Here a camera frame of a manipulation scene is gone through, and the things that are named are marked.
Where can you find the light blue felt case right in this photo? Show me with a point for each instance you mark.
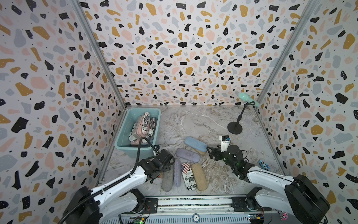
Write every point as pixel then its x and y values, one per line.
pixel 196 144

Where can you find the pink glasses case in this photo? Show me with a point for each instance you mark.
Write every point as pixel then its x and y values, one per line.
pixel 137 132

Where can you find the newspaper flag case front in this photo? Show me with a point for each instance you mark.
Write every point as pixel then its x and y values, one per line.
pixel 188 176

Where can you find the teal plastic storage box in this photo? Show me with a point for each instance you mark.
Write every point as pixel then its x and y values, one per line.
pixel 132 115

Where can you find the tan case behind blue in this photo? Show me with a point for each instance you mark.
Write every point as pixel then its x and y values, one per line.
pixel 201 152

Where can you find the green microphone on black stand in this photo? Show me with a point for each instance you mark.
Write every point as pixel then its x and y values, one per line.
pixel 235 127

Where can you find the small blue toy car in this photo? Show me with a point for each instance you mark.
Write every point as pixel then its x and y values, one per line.
pixel 264 165

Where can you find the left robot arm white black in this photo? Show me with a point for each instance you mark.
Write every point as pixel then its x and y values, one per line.
pixel 94 206

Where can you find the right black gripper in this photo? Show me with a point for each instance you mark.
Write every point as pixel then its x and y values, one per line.
pixel 216 150

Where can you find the pink toy car on rail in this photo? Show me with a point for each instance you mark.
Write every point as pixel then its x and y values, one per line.
pixel 283 215

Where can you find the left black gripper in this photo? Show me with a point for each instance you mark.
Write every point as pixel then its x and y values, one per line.
pixel 156 173

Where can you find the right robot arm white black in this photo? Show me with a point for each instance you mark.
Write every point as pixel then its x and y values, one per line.
pixel 294 195

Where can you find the tan felt case front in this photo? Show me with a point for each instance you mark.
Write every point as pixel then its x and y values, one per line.
pixel 199 176

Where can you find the grey felt case front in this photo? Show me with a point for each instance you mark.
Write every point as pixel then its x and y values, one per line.
pixel 167 181

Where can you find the newspaper flag case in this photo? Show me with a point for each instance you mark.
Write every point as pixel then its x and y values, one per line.
pixel 188 176
pixel 152 127
pixel 144 124

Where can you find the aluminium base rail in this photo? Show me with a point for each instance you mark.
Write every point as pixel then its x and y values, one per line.
pixel 197 210

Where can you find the purple felt case diagonal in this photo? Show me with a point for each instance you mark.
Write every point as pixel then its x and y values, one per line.
pixel 177 176

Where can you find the purple felt case horizontal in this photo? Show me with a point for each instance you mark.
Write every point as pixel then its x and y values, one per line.
pixel 188 155

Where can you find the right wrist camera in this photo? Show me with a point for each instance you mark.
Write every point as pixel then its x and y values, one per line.
pixel 225 142

